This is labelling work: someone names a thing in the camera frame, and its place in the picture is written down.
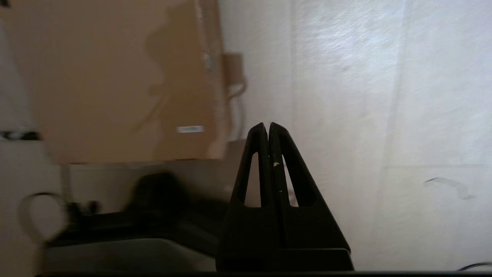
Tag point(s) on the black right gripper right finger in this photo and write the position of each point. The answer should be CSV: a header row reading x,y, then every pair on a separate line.
x,y
307,238

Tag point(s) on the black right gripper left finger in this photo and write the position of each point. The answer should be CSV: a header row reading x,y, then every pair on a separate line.
x,y
246,238

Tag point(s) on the brown cardboard shoe box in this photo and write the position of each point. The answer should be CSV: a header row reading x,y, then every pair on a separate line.
x,y
107,77

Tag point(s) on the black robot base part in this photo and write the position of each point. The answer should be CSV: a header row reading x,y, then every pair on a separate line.
x,y
161,204

